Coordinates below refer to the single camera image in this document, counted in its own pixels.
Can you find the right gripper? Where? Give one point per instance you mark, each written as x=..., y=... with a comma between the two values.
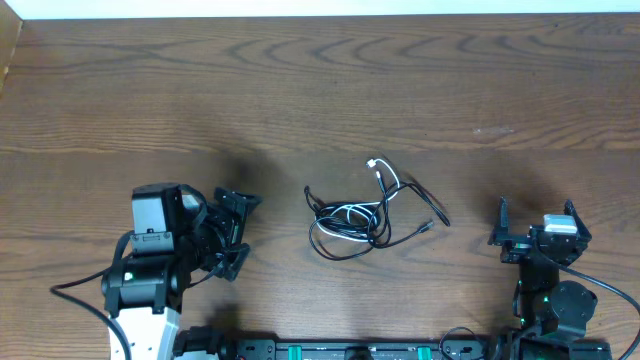
x=518, y=245

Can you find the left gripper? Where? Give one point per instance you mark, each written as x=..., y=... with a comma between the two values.
x=231, y=223

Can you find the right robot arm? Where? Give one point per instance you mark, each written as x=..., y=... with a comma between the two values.
x=546, y=305

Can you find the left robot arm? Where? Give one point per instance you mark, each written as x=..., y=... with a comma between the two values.
x=144, y=300

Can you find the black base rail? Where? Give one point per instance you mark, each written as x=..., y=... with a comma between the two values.
x=390, y=349

